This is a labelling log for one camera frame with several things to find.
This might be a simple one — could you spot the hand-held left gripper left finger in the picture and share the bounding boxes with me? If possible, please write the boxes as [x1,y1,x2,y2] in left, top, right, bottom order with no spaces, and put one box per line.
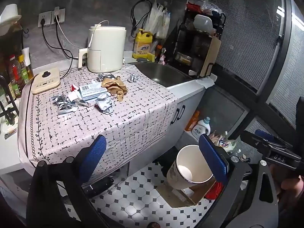
[26,134,107,228]

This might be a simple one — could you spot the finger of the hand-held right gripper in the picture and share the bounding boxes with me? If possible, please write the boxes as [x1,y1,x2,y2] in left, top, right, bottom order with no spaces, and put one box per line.
[254,129,295,148]
[240,130,270,157]

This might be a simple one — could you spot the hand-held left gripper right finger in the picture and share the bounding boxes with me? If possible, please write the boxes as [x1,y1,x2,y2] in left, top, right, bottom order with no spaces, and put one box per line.
[198,133,281,228]

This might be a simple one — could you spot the large paper cup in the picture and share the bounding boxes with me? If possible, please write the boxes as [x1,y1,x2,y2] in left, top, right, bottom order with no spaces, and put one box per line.
[166,144,215,190]

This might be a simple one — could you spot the silver red wrapper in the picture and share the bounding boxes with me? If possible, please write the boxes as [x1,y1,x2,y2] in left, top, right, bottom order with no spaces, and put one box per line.
[94,94,115,114]

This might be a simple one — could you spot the small silver foil scrap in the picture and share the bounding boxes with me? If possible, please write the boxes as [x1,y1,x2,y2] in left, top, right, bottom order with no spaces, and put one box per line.
[75,98,93,107]

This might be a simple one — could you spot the brown paper bag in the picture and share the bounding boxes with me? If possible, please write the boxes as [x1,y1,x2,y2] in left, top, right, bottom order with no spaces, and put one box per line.
[101,76,129,102]

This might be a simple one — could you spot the silver foil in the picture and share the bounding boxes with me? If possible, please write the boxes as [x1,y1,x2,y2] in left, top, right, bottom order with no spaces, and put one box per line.
[97,73,116,82]

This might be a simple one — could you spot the person's right hand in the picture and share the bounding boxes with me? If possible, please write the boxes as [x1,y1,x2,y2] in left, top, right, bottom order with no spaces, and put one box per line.
[280,174,304,193]

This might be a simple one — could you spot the green white detergent bag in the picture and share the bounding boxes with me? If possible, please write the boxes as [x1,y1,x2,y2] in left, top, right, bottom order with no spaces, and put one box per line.
[210,131,238,154]

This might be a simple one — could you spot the white detergent bottle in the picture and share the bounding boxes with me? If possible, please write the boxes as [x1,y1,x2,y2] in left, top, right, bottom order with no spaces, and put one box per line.
[192,117,211,143]

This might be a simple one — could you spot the black appliance under counter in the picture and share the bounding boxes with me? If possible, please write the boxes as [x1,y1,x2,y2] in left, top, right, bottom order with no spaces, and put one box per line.
[82,177,116,197]

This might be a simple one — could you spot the patterned pink tablecloth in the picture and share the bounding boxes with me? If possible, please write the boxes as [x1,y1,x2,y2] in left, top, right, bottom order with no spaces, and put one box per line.
[18,63,180,183]

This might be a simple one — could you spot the orange detergent bottle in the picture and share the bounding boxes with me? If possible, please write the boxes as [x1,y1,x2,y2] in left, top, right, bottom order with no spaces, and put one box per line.
[185,110,200,131]

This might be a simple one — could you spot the cardboard box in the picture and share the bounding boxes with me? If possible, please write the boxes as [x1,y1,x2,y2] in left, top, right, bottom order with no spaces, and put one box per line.
[155,179,216,208]

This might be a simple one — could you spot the grey kitchen cabinet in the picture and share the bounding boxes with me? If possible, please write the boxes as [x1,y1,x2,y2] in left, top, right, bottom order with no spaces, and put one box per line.
[128,74,218,176]

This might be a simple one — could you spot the cream induction cooker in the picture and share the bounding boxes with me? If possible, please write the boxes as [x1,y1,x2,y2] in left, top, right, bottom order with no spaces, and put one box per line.
[31,67,61,94]

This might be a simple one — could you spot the wooden cutting board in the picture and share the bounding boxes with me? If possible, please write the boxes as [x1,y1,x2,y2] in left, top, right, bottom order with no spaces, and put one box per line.
[199,36,222,77]

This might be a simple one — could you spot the steel sink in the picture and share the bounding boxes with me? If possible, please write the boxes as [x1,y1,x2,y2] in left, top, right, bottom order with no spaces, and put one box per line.
[127,62,193,88]

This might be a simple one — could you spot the cream air fryer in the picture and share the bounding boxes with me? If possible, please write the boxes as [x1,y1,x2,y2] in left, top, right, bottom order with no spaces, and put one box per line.
[87,24,127,73]

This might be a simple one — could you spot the black dish rack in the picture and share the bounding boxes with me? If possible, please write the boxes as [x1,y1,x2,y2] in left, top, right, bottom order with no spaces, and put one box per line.
[164,3,226,78]

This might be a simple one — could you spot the green label oil bottle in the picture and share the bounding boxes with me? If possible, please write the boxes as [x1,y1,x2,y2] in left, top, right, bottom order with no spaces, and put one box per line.
[18,55,29,84]

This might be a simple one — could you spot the red label sauce bottle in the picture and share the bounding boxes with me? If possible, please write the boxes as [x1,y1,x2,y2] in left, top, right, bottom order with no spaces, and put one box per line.
[8,55,22,98]

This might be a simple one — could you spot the yellow detergent bottle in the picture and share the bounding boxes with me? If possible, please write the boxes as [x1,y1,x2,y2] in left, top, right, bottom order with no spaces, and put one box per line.
[132,28,154,59]

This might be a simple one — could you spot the hanging plastic bags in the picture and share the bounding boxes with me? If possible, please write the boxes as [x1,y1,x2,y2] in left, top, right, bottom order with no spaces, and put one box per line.
[144,2,171,40]

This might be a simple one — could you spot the black power cable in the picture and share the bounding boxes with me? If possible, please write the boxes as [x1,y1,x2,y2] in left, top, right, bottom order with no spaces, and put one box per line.
[41,17,74,80]

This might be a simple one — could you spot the white power cable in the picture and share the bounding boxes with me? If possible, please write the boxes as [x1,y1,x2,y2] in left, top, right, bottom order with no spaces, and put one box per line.
[55,11,110,49]

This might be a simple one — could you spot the wall sockets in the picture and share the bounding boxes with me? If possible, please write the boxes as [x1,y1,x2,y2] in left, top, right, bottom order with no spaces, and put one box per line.
[38,7,66,27]

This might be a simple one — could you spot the hanging black cable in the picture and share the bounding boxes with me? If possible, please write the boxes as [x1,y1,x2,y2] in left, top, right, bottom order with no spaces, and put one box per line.
[131,0,152,38]

